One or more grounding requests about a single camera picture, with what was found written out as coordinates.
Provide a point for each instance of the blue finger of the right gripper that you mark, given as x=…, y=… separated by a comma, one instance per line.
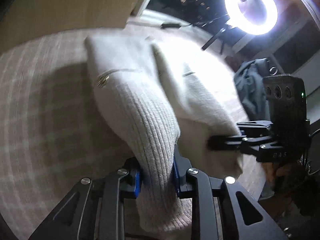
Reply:
x=224, y=143

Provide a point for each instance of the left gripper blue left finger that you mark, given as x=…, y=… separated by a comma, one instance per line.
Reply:
x=132, y=182

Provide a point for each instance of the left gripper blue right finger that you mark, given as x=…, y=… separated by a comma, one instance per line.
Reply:
x=181, y=165

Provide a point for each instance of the cream knit sweater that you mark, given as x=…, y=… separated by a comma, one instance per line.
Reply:
x=158, y=98

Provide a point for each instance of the person's right hand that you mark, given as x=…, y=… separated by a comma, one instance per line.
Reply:
x=275, y=173

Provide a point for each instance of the dark teal jacket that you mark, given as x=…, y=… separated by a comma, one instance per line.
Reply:
x=248, y=81

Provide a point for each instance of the plaid beige floor mat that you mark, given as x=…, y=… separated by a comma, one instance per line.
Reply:
x=52, y=133

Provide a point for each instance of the light plywood board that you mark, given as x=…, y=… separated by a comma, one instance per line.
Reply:
x=29, y=19

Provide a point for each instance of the white window frame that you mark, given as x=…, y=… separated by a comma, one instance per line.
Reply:
x=183, y=10

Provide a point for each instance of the white ring light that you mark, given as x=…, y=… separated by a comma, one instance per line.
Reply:
x=255, y=17

